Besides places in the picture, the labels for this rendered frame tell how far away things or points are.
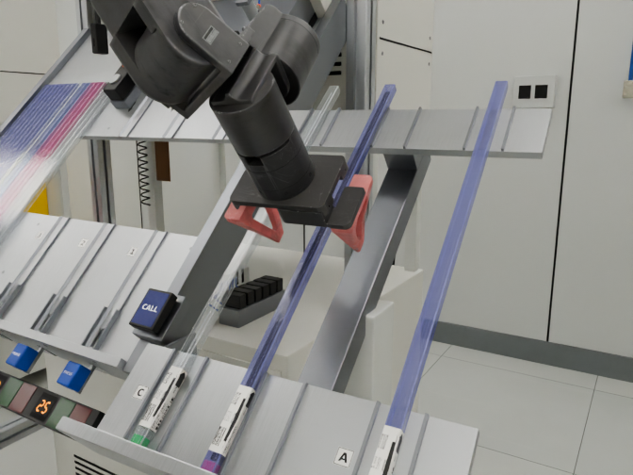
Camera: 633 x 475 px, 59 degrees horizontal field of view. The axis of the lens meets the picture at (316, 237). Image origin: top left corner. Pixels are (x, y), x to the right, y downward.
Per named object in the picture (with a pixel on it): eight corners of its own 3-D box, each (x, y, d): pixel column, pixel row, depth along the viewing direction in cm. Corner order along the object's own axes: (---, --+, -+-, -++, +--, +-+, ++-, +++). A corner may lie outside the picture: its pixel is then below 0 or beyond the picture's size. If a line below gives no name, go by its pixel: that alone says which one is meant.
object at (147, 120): (272, 161, 88) (257, 139, 84) (24, 149, 121) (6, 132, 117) (344, 25, 103) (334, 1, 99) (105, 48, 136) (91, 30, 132)
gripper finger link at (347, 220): (329, 218, 62) (300, 156, 55) (390, 223, 58) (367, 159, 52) (306, 268, 58) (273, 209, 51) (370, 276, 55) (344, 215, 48)
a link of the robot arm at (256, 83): (191, 105, 44) (252, 101, 42) (226, 51, 48) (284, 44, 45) (229, 166, 49) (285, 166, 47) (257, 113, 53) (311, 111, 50)
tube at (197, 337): (144, 454, 50) (137, 450, 49) (133, 450, 50) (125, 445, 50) (340, 92, 76) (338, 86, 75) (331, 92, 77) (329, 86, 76)
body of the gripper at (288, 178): (262, 165, 58) (232, 109, 53) (351, 169, 53) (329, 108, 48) (235, 213, 55) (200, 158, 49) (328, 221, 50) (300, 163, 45)
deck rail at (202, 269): (163, 393, 70) (133, 374, 65) (152, 389, 71) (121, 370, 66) (354, 25, 102) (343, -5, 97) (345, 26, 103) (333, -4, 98)
